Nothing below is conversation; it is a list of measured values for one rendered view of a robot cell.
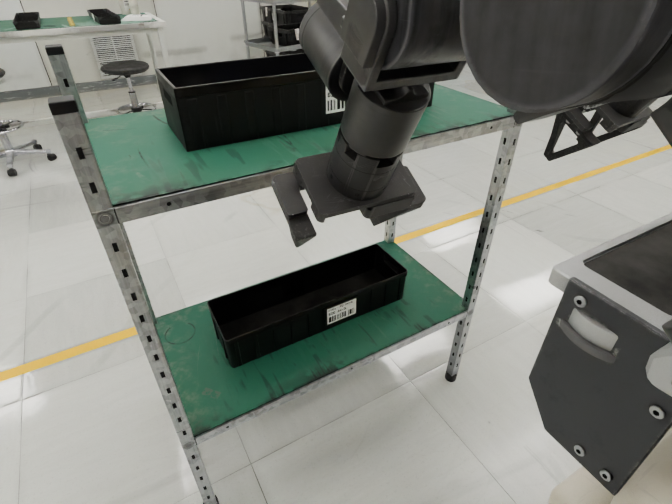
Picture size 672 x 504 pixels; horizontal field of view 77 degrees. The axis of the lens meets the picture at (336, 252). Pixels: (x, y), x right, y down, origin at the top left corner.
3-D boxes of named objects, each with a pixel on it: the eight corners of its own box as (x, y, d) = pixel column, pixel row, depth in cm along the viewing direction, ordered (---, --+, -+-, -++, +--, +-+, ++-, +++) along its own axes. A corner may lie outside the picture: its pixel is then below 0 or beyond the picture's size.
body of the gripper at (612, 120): (572, 100, 57) (620, 53, 51) (612, 89, 61) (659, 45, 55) (605, 136, 55) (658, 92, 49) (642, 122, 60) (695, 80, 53)
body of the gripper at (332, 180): (291, 171, 40) (302, 112, 34) (382, 153, 44) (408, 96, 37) (317, 227, 37) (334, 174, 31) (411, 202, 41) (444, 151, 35)
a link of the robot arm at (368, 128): (384, 106, 27) (452, 93, 29) (337, 38, 30) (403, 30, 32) (357, 174, 33) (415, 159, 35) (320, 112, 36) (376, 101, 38)
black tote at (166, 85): (187, 152, 77) (173, 88, 70) (167, 124, 89) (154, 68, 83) (431, 106, 100) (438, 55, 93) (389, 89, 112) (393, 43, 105)
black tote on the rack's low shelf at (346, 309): (231, 371, 111) (225, 341, 104) (212, 329, 123) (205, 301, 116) (405, 298, 134) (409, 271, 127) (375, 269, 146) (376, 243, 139)
